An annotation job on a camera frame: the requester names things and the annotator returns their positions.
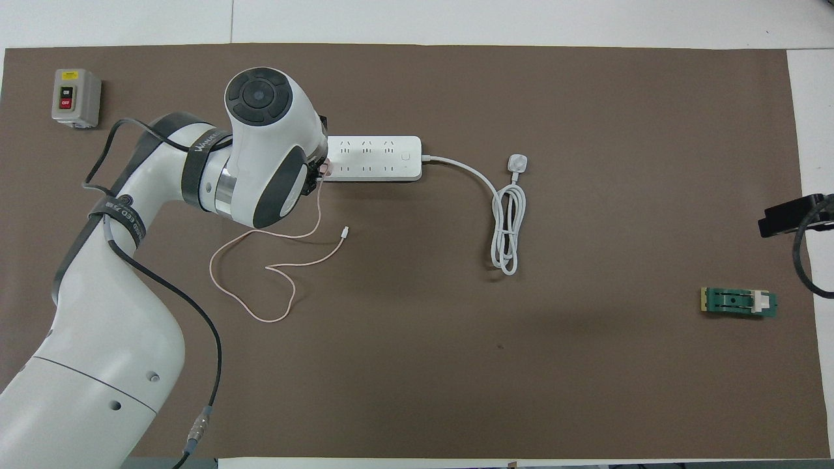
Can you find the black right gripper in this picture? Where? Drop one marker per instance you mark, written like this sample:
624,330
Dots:
822,221

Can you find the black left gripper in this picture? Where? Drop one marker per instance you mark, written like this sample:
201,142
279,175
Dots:
323,133

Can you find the pink charger adapter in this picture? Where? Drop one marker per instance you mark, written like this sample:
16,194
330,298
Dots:
326,169

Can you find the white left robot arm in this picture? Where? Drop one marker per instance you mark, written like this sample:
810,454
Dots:
98,339

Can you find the white power strip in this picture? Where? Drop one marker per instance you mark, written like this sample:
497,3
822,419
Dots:
378,159

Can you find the brown table mat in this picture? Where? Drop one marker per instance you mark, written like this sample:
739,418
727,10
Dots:
456,378

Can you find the green knife switch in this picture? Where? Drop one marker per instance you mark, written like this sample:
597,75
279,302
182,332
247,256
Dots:
736,301

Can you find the grey on-off switch box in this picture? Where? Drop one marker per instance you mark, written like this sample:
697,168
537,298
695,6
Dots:
75,98

